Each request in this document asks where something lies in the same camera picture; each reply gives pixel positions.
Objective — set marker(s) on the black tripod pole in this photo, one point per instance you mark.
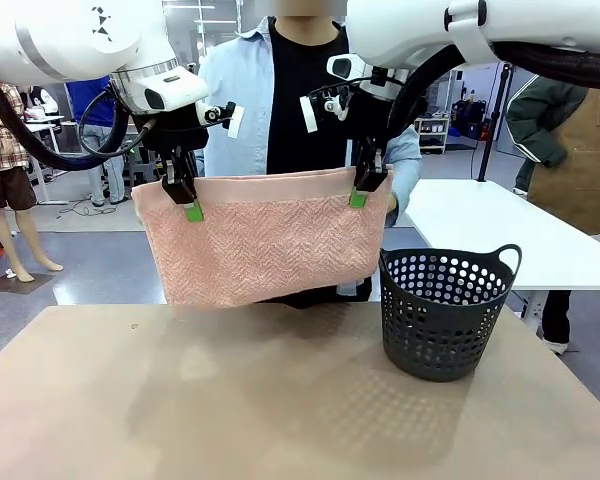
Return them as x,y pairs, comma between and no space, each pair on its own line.
492,125

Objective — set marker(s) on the dark grey perforated laundry basket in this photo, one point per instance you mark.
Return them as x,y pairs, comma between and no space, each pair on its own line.
435,330

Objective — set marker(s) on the wooden shoe shelf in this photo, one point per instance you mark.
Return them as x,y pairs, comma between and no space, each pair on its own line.
432,135

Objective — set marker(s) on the left wrist white tag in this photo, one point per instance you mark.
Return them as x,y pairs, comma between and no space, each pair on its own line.
236,120

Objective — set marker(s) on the white standing desk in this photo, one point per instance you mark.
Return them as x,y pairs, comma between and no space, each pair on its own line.
42,150

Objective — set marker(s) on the person in blue hoodie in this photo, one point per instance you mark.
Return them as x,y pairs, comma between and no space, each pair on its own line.
97,150

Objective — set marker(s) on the grey step stool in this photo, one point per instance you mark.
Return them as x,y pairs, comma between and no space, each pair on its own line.
142,167

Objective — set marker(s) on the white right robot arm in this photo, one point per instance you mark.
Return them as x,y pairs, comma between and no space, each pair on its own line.
480,25

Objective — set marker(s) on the seated person in varsity jacket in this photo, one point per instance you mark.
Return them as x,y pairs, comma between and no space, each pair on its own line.
42,102

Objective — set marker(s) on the person in light blue shirt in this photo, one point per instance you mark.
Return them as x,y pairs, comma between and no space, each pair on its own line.
305,100

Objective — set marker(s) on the black and blue storage crates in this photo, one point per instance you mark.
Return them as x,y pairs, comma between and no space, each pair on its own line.
470,120

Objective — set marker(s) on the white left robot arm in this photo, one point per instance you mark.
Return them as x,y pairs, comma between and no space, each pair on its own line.
70,35

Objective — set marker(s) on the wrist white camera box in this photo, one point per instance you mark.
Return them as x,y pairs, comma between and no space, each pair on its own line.
347,66
165,90

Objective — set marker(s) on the beige mannequin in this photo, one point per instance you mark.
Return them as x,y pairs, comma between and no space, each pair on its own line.
25,235

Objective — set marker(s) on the person's left forearm blue sleeve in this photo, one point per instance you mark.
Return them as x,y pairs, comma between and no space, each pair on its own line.
405,155

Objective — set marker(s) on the person in brown apron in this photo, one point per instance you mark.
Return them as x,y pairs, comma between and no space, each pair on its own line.
575,150

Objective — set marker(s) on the mannequin base plate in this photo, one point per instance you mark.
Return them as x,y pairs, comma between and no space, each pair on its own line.
17,284

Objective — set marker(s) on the right wrist white tag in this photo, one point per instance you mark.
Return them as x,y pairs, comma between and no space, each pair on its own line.
309,114

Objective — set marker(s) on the brown shorts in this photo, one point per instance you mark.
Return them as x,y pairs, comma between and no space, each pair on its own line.
5,190

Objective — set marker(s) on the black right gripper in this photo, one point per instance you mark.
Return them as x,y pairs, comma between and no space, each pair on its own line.
375,115

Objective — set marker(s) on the white side table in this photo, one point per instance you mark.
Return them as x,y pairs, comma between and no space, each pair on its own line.
490,225

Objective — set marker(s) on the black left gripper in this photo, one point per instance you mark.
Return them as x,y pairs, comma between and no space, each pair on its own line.
170,132

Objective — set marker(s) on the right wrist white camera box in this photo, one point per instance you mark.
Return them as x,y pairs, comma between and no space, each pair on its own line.
347,66

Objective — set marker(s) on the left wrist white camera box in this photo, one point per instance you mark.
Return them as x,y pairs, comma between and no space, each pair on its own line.
165,90

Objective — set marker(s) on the wrist white tag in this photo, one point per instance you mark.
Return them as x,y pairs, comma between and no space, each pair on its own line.
236,120
309,114

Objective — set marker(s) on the red plaid shirt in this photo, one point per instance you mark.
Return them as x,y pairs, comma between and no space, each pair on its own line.
0,130

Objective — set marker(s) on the pink terry towel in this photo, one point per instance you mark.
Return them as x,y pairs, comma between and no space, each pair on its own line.
270,245

